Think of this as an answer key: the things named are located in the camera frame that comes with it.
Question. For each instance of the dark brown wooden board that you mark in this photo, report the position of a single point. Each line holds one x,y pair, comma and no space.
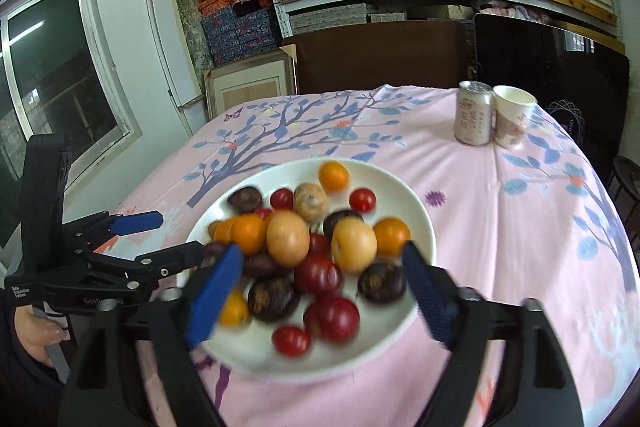
375,57

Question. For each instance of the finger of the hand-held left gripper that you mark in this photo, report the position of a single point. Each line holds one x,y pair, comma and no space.
137,222
170,259

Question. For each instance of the pink deer-print tablecloth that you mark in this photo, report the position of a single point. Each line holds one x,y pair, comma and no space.
500,232

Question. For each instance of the white framed window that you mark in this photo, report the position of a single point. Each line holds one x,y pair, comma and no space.
50,72

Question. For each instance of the grey marble slab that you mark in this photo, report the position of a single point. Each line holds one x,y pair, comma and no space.
192,27

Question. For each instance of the stack of blue floral boxes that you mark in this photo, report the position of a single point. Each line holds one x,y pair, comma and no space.
240,32

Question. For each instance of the red cherry tomato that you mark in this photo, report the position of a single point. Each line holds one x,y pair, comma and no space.
281,198
362,200
262,213
320,244
291,340

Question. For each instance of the white leaning board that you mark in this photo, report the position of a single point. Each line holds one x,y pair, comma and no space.
167,47

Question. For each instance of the orange mandarin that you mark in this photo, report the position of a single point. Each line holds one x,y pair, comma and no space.
224,231
248,233
391,236

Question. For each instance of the person's left hand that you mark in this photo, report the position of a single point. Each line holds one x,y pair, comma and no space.
32,332

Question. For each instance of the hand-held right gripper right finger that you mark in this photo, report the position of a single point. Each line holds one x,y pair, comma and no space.
430,297

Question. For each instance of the white round plate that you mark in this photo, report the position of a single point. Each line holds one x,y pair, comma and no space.
375,327

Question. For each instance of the pale drink can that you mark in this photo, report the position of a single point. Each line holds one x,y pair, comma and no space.
472,117

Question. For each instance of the pink cloth bundle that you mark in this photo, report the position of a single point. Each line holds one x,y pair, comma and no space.
510,13

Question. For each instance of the person's left forearm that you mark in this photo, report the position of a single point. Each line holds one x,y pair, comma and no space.
20,387

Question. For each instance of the small yellow-orange citrus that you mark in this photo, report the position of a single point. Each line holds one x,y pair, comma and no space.
334,175
235,311

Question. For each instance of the dark wooden chair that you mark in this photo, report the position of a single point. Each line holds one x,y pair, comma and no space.
627,187

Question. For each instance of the small brown round fruit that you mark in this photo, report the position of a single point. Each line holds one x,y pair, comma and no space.
213,230

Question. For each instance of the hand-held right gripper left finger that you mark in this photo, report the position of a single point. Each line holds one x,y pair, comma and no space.
212,297

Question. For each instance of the yellow passion fruit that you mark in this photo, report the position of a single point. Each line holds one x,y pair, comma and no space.
287,238
310,202
354,245

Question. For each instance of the black glossy panel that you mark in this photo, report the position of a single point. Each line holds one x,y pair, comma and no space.
550,67

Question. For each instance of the pale wooden picture frame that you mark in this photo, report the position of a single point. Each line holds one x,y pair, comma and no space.
250,84

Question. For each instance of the printed paper cup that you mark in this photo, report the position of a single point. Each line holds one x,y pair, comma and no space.
512,122

